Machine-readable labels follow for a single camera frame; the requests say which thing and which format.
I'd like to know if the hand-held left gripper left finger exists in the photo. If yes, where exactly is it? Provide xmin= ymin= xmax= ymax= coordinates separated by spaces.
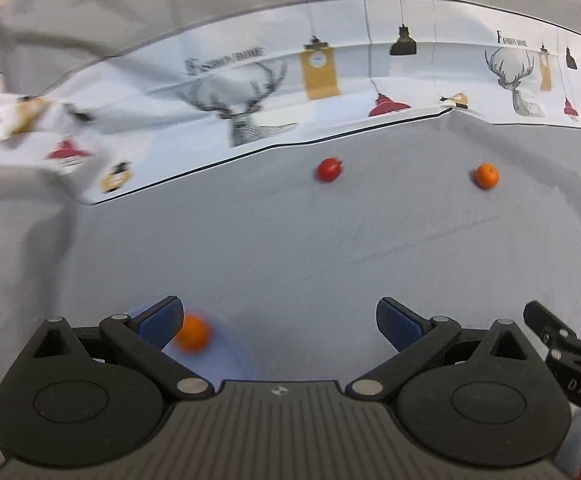
xmin=18 ymin=296 xmax=215 ymax=402

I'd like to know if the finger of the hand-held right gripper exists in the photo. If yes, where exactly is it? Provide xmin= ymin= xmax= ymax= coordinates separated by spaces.
xmin=523 ymin=301 xmax=580 ymax=362

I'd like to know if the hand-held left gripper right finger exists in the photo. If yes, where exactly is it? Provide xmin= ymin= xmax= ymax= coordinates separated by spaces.
xmin=345 ymin=297 xmax=538 ymax=402

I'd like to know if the small orange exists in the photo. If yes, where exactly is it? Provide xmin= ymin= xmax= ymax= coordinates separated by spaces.
xmin=174 ymin=314 xmax=211 ymax=352
xmin=473 ymin=162 xmax=500 ymax=190

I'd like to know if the blue plate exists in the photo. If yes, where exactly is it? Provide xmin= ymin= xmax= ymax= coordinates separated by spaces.
xmin=120 ymin=305 xmax=258 ymax=386

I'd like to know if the small red tomato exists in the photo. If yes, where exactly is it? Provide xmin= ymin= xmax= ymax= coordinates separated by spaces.
xmin=315 ymin=157 xmax=345 ymax=183

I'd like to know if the white deer printed cloth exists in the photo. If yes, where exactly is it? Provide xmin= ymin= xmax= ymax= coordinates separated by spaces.
xmin=0 ymin=0 xmax=581 ymax=206

